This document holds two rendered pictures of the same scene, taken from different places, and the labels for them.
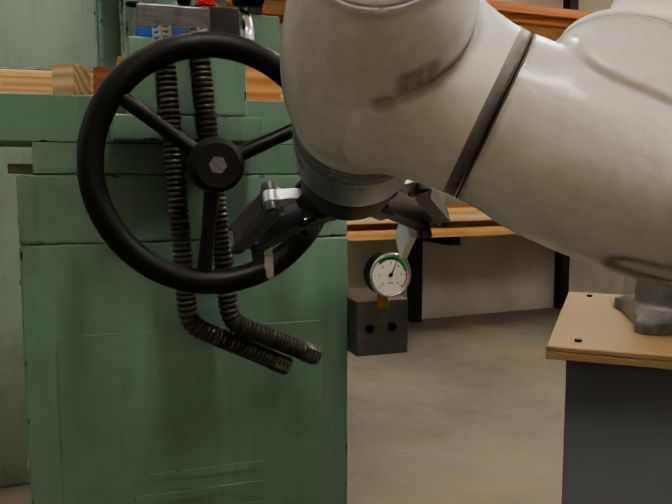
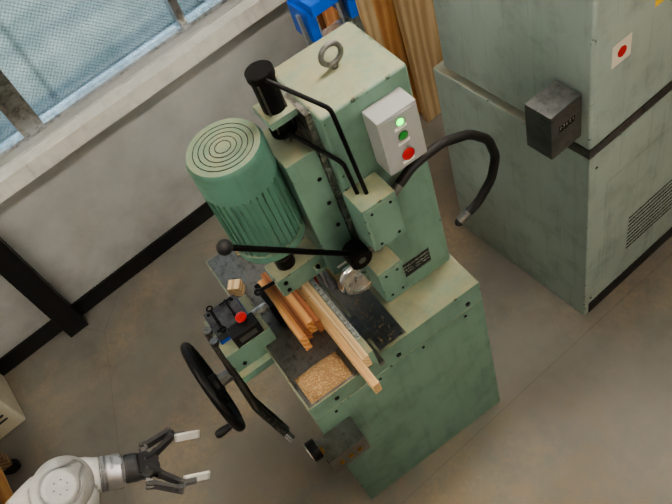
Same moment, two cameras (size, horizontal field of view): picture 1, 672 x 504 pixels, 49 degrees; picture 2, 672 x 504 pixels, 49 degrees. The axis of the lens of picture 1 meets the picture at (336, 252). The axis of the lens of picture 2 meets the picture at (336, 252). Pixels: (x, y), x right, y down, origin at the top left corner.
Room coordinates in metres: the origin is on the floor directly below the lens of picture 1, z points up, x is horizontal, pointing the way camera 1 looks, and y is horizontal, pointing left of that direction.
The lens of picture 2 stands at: (1.36, -0.91, 2.52)
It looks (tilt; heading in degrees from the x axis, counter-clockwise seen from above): 52 degrees down; 94
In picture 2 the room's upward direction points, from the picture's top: 24 degrees counter-clockwise
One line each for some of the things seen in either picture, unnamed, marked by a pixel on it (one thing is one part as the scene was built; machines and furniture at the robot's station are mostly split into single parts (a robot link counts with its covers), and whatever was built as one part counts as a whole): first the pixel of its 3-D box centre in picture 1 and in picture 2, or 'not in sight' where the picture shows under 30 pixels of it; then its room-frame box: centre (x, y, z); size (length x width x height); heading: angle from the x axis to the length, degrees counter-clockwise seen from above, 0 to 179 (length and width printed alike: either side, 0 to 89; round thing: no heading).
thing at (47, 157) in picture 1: (184, 160); not in sight; (1.09, 0.22, 0.82); 0.40 x 0.21 x 0.04; 108
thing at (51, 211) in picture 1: (172, 199); (353, 299); (1.26, 0.28, 0.76); 0.57 x 0.45 x 0.09; 18
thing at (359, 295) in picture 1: (369, 319); (343, 445); (1.09, -0.05, 0.58); 0.12 x 0.08 x 0.08; 18
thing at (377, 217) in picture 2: not in sight; (375, 212); (1.40, 0.17, 1.22); 0.09 x 0.08 x 0.15; 18
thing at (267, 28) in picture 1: (252, 52); (384, 270); (1.37, 0.15, 1.02); 0.09 x 0.07 x 0.12; 108
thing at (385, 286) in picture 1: (385, 280); (315, 450); (1.03, -0.07, 0.65); 0.06 x 0.04 x 0.08; 108
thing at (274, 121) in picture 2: not in sight; (273, 99); (1.28, 0.29, 1.53); 0.08 x 0.08 x 0.17; 18
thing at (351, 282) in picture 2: (241, 46); (359, 275); (1.31, 0.17, 1.02); 0.12 x 0.03 x 0.12; 18
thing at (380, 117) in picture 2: not in sight; (395, 132); (1.49, 0.21, 1.40); 0.10 x 0.06 x 0.16; 18
